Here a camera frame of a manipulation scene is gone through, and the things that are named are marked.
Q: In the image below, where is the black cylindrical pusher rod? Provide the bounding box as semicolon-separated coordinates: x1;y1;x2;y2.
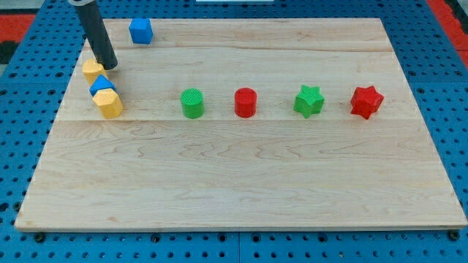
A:
68;0;118;70

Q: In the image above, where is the yellow heart block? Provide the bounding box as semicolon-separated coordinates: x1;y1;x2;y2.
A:
82;58;107;85

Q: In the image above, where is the blue cube block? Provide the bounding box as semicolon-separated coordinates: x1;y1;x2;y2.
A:
129;18;154;45

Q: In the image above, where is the blue triangular block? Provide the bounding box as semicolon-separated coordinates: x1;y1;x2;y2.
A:
89;75;116;96

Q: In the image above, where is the yellow hexagon block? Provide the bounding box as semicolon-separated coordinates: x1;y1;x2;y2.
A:
92;88;123;119

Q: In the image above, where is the green cylinder block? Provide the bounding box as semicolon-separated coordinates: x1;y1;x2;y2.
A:
180;88;205;119

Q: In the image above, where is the red cylinder block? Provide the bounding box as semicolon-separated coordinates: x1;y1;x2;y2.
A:
234;87;257;118

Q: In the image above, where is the light wooden board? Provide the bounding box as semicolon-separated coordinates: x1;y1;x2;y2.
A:
15;18;467;232

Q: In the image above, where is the green star block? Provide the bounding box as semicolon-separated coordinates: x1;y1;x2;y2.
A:
293;85;325;118

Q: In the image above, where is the red star block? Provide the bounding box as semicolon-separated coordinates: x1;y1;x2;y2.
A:
350;85;385;120

